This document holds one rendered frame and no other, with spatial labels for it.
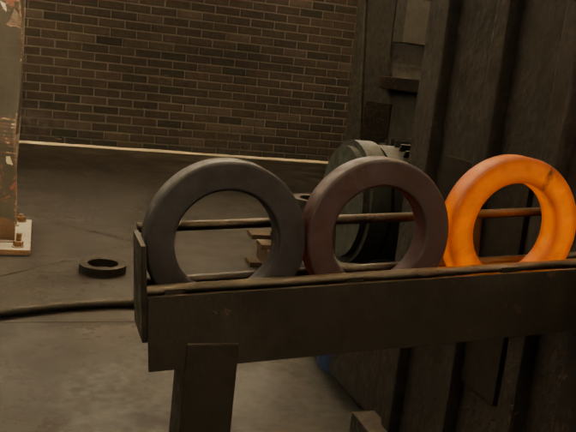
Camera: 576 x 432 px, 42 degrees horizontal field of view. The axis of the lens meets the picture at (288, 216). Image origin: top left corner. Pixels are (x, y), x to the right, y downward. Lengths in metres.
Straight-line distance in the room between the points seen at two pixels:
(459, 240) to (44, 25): 6.11
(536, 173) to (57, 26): 6.10
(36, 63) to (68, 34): 0.36
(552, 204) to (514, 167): 0.08
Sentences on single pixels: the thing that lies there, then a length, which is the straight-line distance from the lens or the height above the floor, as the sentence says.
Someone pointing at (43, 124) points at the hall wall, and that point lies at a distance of 6.91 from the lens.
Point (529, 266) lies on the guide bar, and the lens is 1.00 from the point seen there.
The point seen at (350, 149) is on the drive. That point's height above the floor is 0.65.
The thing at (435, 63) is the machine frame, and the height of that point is 0.91.
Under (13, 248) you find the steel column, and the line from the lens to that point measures 3.32.
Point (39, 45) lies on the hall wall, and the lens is 6.88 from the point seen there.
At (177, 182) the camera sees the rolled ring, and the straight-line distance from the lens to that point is 0.82.
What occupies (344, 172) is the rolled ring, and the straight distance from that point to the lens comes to 0.87.
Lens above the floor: 0.87
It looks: 11 degrees down
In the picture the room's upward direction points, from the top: 6 degrees clockwise
